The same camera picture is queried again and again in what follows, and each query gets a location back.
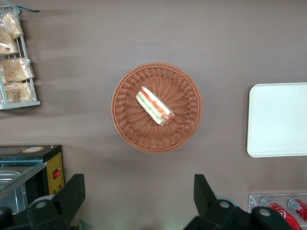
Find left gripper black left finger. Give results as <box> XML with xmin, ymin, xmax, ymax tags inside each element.
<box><xmin>26</xmin><ymin>173</ymin><xmax>86</xmax><ymax>230</ymax></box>

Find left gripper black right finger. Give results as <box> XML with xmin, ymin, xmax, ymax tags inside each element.
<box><xmin>184</xmin><ymin>173</ymin><xmax>250</xmax><ymax>230</ymax></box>

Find cream plastic tray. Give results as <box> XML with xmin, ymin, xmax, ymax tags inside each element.
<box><xmin>247</xmin><ymin>82</ymin><xmax>307</xmax><ymax>158</ymax></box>

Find clear acrylic bottle rack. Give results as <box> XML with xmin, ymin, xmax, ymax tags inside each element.
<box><xmin>248</xmin><ymin>193</ymin><xmax>307</xmax><ymax>230</ymax></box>

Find red cola bottle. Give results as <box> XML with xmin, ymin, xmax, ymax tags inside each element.
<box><xmin>260</xmin><ymin>196</ymin><xmax>301</xmax><ymax>230</ymax></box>
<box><xmin>287</xmin><ymin>197</ymin><xmax>307</xmax><ymax>220</ymax></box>

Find brown round wicker basket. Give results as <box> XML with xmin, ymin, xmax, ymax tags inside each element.
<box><xmin>110</xmin><ymin>62</ymin><xmax>203</xmax><ymax>153</ymax></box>

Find wrapped triangle sandwich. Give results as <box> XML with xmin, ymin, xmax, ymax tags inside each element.
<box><xmin>135</xmin><ymin>86</ymin><xmax>177</xmax><ymax>127</ymax></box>

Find clear bag of rice crackers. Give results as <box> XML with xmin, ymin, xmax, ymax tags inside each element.
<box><xmin>0</xmin><ymin>58</ymin><xmax>35</xmax><ymax>84</ymax></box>
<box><xmin>2</xmin><ymin>82</ymin><xmax>35</xmax><ymax>104</ymax></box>
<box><xmin>0</xmin><ymin>30</ymin><xmax>20</xmax><ymax>56</ymax></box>
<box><xmin>0</xmin><ymin>11</ymin><xmax>24</xmax><ymax>40</ymax></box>

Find blue tape strip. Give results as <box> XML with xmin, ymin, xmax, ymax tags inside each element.
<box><xmin>20</xmin><ymin>6</ymin><xmax>41</xmax><ymax>13</ymax></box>

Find grey wire rack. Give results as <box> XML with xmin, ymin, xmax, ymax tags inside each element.
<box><xmin>0</xmin><ymin>6</ymin><xmax>41</xmax><ymax>111</ymax></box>

